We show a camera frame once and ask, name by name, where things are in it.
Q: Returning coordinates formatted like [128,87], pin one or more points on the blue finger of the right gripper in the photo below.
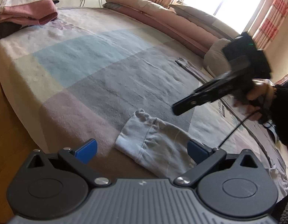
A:
[209,92]

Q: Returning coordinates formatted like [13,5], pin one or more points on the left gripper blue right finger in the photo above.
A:
[206,159]

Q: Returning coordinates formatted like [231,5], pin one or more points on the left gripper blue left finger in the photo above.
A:
[76,160]

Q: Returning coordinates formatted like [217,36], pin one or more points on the grey striped pants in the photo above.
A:
[157,140]

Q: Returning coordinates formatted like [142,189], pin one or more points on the black sleeved right forearm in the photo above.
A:
[276,105]

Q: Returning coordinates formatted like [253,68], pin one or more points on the person right hand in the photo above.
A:
[256,97]

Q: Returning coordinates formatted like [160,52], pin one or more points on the grey cat face cushion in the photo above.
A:
[215,61]

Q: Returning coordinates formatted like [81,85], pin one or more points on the grey patterned pillow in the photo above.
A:
[206,21]

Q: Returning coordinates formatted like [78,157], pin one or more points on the wooden headboard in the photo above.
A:
[283,80]

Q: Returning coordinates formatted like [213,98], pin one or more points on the right pink curtain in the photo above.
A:
[271,24]

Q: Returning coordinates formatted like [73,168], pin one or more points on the pink folded quilt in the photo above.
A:
[193,37]

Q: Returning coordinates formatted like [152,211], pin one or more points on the dark folded garment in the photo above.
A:
[7,28]

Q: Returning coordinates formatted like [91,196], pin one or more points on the pink folded towel stack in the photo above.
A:
[28,12]

